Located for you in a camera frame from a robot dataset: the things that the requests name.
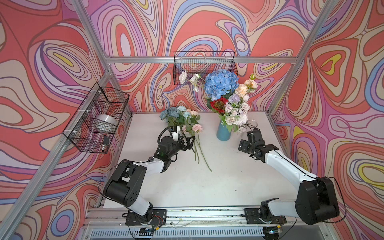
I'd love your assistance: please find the pink peony flower stem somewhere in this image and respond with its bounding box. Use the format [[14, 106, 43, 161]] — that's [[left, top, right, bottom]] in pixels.
[[182, 123, 213, 173]]

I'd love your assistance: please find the red gerbera flower stem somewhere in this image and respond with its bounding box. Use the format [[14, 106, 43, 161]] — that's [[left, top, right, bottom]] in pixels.
[[210, 97, 229, 115]]

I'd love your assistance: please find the purple and pink mixed bouquet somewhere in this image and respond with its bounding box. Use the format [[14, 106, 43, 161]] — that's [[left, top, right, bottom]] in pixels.
[[229, 94, 241, 105]]

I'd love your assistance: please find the cream rose spray stem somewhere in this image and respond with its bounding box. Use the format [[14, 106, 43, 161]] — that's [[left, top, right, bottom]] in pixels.
[[235, 74, 258, 98]]

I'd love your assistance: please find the white poppy flower stem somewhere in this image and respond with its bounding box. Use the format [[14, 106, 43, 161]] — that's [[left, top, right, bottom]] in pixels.
[[178, 71, 206, 93]]

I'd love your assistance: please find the bright blue hydrangea stem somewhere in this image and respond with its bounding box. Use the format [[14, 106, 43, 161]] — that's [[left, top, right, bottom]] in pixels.
[[204, 69, 239, 109]]

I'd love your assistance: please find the clear glass cup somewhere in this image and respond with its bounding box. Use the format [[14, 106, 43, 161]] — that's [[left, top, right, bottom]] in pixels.
[[245, 120, 258, 131]]

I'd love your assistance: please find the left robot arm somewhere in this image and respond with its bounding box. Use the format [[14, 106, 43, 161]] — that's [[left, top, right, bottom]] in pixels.
[[103, 132, 196, 217]]

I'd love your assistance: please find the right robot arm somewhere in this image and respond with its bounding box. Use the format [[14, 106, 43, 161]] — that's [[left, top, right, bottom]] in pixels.
[[238, 128, 340, 225]]

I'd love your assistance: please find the teal ceramic vase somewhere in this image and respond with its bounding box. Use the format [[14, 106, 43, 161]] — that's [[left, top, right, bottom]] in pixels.
[[216, 120, 231, 142]]

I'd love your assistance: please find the peach rose spray stem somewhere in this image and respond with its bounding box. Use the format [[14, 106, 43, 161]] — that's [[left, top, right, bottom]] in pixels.
[[186, 109, 199, 117]]

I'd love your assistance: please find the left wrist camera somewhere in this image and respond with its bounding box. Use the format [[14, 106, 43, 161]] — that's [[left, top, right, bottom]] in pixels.
[[170, 126, 181, 142]]

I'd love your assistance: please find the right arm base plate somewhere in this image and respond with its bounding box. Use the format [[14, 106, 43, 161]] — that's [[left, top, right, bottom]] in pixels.
[[242, 206, 287, 226]]

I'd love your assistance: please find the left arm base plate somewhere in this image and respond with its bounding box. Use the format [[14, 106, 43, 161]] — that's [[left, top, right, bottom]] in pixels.
[[122, 209, 167, 227]]

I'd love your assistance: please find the black wire basket back wall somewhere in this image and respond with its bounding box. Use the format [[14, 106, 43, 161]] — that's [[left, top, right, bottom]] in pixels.
[[173, 50, 238, 85]]

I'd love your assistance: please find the black wire basket wall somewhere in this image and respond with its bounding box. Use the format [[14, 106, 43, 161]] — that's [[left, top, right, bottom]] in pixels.
[[173, 50, 238, 85], [63, 83, 130, 154]]

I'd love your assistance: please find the black wire basket left wall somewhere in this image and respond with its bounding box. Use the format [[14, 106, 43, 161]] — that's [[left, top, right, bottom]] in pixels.
[[63, 83, 130, 154]]

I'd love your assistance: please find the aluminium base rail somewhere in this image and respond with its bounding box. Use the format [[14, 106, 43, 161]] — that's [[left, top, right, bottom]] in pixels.
[[79, 206, 338, 240]]

